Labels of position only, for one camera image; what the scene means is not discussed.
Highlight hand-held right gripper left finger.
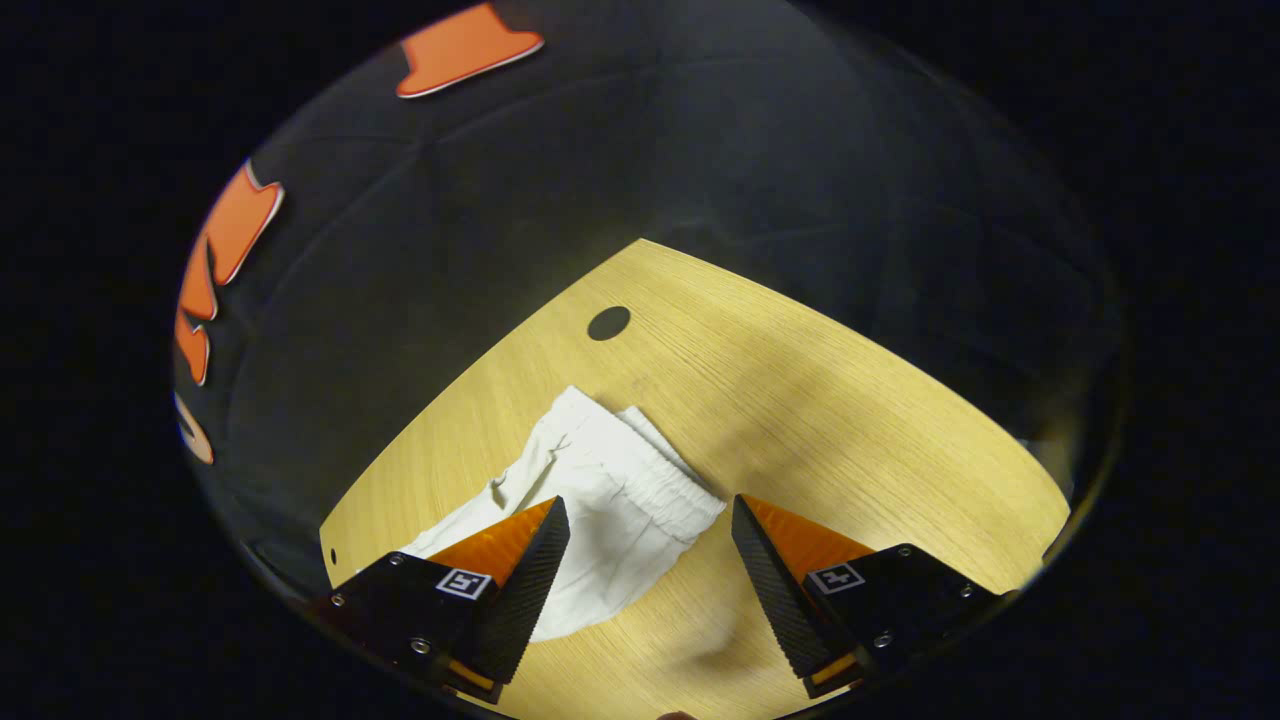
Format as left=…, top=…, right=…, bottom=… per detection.
left=305, top=495, right=573, bottom=706

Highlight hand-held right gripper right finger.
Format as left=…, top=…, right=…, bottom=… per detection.
left=730, top=493, right=1016, bottom=703

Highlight white jeans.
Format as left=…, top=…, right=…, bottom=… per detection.
left=400, top=385, right=728, bottom=643

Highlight black backdrop cloth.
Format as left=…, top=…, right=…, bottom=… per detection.
left=172, top=0, right=1126, bottom=601

